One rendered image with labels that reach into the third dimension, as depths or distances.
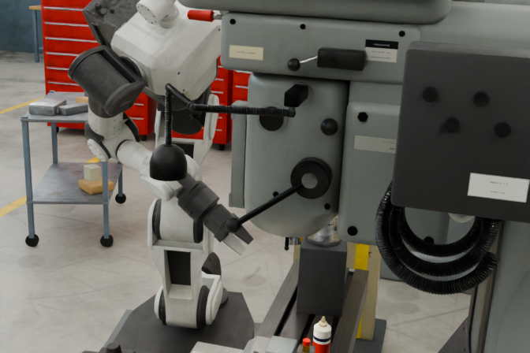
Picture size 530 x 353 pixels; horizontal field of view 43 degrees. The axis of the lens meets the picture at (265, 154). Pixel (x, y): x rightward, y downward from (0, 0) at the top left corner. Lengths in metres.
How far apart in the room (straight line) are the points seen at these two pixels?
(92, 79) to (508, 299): 1.04
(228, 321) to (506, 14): 1.64
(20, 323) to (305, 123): 2.69
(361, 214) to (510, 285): 0.26
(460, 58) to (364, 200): 0.40
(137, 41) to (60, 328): 2.15
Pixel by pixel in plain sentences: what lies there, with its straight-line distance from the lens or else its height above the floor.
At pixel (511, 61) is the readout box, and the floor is 1.72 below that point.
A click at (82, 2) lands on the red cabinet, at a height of 1.31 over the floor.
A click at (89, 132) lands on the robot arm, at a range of 1.86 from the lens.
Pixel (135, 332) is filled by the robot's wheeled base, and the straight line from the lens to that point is 2.40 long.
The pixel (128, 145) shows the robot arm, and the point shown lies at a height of 1.31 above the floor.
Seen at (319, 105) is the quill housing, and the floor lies 1.58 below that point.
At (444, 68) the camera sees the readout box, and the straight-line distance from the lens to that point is 0.84.
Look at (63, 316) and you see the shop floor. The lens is 3.67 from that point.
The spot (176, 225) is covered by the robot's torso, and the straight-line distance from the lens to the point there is 2.04.
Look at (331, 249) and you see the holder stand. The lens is 1.72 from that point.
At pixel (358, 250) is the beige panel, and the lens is 3.22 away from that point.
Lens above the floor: 1.83
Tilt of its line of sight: 17 degrees down
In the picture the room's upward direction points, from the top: 3 degrees clockwise
